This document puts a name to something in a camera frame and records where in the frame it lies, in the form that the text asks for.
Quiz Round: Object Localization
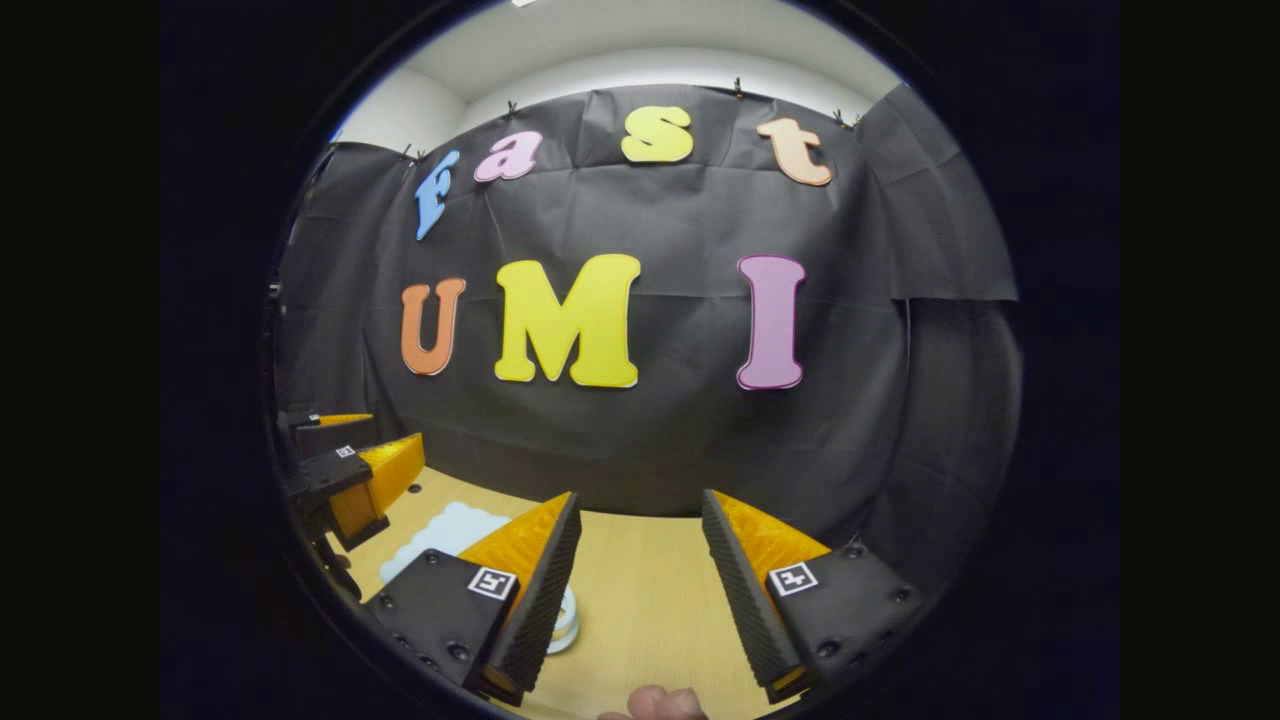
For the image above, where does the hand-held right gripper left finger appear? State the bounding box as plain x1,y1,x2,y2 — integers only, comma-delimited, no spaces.
362,490,583,708

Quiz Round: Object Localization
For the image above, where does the light blue suitcase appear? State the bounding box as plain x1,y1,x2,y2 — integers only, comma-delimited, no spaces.
378,500,513,587

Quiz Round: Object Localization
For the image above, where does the white round jar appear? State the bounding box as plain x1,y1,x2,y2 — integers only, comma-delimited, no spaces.
545,585,581,656

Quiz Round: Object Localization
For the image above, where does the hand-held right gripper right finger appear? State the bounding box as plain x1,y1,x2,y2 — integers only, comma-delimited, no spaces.
700,488,926,704

